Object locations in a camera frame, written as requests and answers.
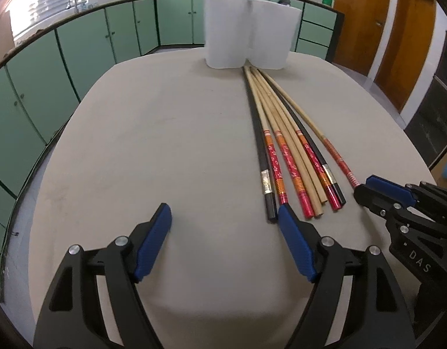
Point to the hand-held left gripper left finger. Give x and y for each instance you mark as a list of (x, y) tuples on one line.
[(154, 241)]

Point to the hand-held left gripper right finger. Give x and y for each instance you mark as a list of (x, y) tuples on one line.
[(296, 243)]

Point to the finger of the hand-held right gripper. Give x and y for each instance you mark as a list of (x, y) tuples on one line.
[(388, 189), (436, 200)]

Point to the plain bamboo chopstick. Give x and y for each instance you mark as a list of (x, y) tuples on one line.
[(321, 196), (315, 207)]

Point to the red patterned bamboo chopstick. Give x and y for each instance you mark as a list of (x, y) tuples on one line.
[(290, 169), (341, 165), (276, 171)]

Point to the black chopstick with silver band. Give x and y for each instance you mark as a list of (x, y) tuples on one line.
[(329, 174), (266, 182)]

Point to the bunch of chopsticks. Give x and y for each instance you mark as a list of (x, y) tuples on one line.
[(316, 167)]

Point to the white plastic utensil holder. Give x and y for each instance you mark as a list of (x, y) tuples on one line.
[(227, 32)]

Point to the dark glass-door cabinet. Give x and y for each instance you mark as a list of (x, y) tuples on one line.
[(434, 123)]

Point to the wooden door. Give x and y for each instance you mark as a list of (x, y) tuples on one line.
[(405, 43), (361, 21)]

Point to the green lower kitchen cabinets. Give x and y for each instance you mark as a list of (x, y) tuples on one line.
[(89, 40)]

